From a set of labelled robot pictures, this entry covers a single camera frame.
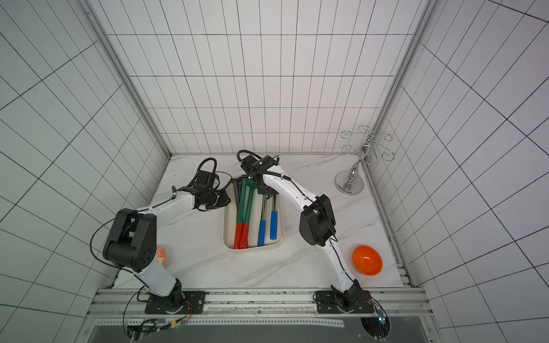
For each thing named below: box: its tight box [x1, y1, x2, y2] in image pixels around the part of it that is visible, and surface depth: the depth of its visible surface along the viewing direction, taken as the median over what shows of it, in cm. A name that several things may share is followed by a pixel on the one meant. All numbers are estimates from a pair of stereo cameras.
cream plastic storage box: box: [223, 177, 286, 251], surface depth 91 cm
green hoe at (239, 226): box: [233, 177, 248, 250], surface depth 90 cm
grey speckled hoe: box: [232, 178, 242, 220], surface depth 101 cm
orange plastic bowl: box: [351, 245, 384, 276], surface depth 81 cm
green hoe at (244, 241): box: [239, 179, 259, 250], surface depth 87 cm
